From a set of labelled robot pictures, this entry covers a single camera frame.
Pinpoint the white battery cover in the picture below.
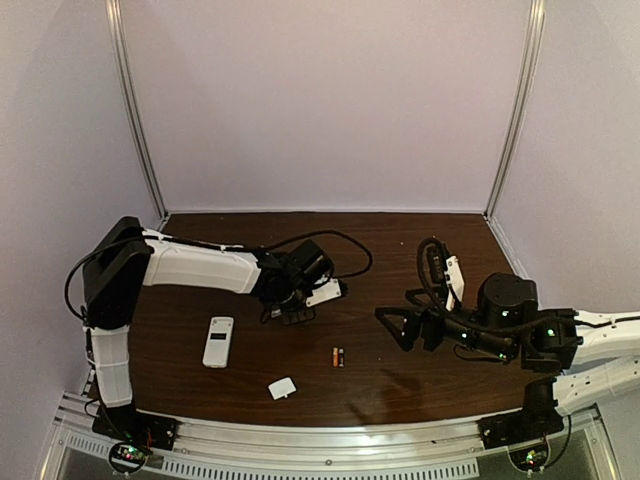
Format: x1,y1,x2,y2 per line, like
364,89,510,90
268,377,297,401

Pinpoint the white remote control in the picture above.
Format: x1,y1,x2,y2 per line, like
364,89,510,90
202,316,234,368

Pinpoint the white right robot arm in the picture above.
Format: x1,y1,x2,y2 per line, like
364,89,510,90
374,273,639,417

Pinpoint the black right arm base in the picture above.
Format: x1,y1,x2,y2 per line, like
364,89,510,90
477,407,564,450

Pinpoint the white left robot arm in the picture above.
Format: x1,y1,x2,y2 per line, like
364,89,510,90
82,216,332,408

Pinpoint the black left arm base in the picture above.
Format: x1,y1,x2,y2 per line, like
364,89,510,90
92,406,179,451

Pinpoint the black right camera cable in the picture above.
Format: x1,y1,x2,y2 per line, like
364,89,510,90
417,237,576,341

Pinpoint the black camera cable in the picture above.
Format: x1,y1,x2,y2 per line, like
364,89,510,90
417,237,576,341
259,229,374,281

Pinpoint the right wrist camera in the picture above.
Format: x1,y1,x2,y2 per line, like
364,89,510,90
426,238,465,311

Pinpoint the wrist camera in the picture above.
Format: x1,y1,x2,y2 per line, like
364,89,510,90
290,240,345,308
426,238,465,311

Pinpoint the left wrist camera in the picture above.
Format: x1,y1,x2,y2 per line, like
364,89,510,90
290,240,345,308

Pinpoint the black left camera cable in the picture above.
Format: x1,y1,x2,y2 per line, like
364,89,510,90
259,229,374,281

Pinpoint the aluminium front rail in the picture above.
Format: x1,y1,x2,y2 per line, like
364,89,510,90
44,399,616,480

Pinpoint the aluminium left floor rail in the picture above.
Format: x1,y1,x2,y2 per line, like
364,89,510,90
153,214,171,233

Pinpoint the aluminium right corner post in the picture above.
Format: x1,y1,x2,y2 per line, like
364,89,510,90
484,0,546,221

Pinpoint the aluminium corner post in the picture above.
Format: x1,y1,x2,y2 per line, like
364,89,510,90
484,0,546,221
105,0,169,221

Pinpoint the aluminium left corner post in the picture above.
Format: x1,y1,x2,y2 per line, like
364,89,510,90
105,0,169,221

